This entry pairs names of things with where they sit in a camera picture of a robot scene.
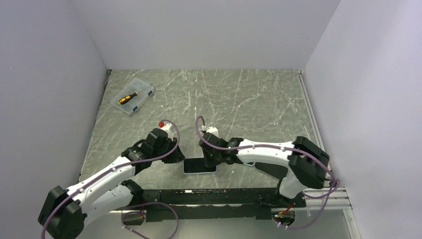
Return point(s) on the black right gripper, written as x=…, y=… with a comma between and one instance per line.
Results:
x=210, y=162

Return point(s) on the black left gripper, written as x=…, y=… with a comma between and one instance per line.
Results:
x=176, y=155

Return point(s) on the clear magsafe phone case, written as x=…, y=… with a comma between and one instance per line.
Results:
x=273, y=170

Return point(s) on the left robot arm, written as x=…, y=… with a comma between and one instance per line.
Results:
x=66, y=212

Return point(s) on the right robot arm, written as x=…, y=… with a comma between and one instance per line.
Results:
x=305, y=162

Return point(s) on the clear plastic organizer box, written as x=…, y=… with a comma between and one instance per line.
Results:
x=144, y=89

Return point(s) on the yellow black screwdriver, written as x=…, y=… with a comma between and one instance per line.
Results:
x=124, y=100

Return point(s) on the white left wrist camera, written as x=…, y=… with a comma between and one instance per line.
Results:
x=168, y=128

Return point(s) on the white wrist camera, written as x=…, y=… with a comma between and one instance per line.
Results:
x=168, y=128
x=210, y=129

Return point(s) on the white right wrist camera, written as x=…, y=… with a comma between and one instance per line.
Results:
x=210, y=129

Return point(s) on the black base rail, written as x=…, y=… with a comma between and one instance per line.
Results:
x=157, y=212

